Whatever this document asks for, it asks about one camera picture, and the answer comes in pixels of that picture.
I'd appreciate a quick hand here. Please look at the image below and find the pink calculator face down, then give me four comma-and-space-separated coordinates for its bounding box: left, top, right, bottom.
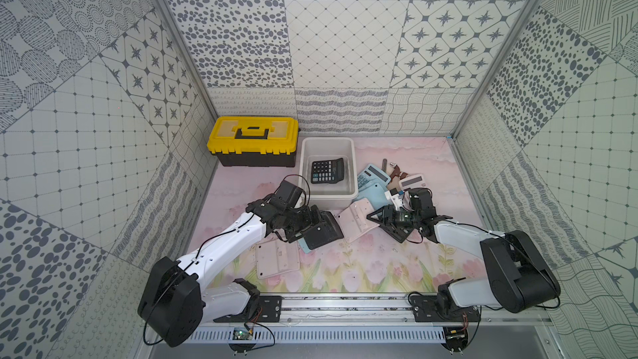
256, 239, 301, 280

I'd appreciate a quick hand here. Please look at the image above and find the pink calculator face up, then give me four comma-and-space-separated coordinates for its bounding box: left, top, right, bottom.
336, 199, 378, 244

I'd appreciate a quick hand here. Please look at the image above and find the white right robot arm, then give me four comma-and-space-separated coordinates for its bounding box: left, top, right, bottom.
367, 188, 561, 317

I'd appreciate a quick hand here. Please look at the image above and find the teal calculator face up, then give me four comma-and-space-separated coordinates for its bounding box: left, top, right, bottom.
357, 164, 390, 192

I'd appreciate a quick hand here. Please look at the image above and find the white plastic storage box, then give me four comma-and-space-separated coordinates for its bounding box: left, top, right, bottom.
298, 137, 358, 211

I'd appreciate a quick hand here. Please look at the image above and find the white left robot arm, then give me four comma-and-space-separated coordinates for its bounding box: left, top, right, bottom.
137, 179, 312, 347

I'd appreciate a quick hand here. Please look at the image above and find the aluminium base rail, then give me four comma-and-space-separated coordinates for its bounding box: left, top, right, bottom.
164, 294, 552, 352

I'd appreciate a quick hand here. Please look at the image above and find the floral pink table mat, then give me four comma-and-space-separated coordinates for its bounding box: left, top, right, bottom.
189, 137, 486, 294

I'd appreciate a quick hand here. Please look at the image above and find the yellow and black toolbox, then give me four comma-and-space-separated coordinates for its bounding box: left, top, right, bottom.
207, 116, 300, 168

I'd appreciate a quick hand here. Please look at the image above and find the light blue calculator face down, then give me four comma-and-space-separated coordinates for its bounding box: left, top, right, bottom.
355, 183, 391, 210

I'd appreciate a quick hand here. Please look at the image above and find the light blue calculator back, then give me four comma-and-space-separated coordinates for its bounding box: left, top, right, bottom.
297, 238, 311, 254

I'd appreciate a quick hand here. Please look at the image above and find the black calculator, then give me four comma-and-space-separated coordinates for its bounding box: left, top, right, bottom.
311, 158, 345, 184
379, 205, 414, 243

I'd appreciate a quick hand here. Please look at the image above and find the black calculator face down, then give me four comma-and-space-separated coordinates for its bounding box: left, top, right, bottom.
301, 211, 344, 252

